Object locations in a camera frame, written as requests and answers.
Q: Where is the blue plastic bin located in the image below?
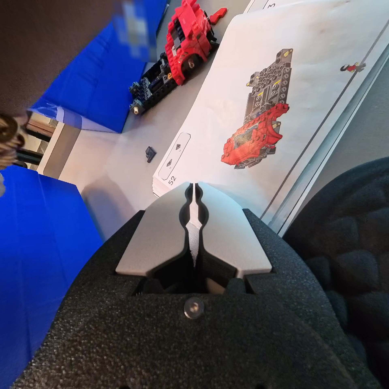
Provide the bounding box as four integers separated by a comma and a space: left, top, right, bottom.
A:
0, 166, 105, 389
29, 0, 169, 134

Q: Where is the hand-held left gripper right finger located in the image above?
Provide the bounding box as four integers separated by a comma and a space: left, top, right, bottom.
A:
192, 181, 273, 280

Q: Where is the lego instruction booklet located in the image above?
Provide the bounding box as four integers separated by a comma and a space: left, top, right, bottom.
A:
151, 0, 389, 236

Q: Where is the gold bracelet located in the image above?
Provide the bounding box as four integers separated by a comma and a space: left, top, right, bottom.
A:
0, 113, 27, 154

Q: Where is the red and black lego car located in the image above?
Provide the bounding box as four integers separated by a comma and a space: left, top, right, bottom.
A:
129, 0, 220, 116

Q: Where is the black quilted pad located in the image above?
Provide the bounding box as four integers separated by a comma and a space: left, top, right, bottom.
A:
283, 157, 389, 389

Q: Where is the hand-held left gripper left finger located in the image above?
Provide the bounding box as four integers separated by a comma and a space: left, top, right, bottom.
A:
115, 181, 194, 280

